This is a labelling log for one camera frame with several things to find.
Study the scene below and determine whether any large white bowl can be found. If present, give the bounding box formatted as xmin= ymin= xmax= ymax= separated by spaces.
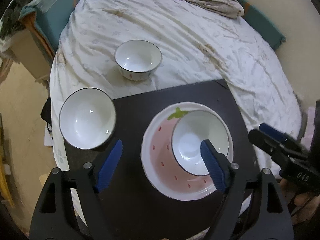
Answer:
xmin=171 ymin=110 xmax=233 ymax=176

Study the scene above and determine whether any pink strawberry plate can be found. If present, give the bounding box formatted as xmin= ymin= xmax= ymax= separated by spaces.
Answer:
xmin=140 ymin=101 xmax=234 ymax=202

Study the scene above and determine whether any small white bowl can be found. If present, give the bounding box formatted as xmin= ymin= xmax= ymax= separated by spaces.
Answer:
xmin=114 ymin=40 xmax=162 ymax=81

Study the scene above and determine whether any right hand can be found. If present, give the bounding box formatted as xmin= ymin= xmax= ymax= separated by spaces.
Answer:
xmin=279 ymin=179 xmax=319 ymax=225

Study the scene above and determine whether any black tray board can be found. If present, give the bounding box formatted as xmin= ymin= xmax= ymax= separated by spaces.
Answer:
xmin=63 ymin=78 xmax=259 ymax=240

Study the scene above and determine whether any white floral bed sheet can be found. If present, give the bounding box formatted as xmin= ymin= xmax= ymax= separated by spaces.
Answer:
xmin=50 ymin=0 xmax=302 ymax=170

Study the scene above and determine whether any dark clothes pile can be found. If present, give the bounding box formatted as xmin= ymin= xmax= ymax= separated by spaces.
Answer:
xmin=1 ymin=0 xmax=33 ymax=53

